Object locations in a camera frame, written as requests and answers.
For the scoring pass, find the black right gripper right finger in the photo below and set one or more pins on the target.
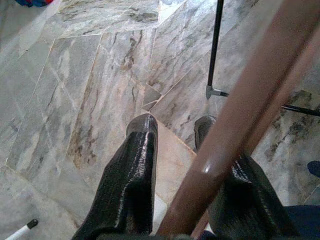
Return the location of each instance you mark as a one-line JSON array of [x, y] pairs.
[[250, 205]]

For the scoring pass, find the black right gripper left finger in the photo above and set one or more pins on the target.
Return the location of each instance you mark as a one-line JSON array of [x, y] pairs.
[[130, 187]]

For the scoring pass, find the blue shirt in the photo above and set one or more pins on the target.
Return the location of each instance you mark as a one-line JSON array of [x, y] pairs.
[[314, 170]]

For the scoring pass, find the grey folding table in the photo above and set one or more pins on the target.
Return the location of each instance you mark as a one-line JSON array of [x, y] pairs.
[[20, 231]]

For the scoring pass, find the black metal clothes rack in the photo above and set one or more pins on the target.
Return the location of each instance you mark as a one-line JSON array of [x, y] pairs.
[[215, 50]]

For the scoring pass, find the red blue backpack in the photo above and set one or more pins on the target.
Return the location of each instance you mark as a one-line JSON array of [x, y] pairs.
[[32, 2]]

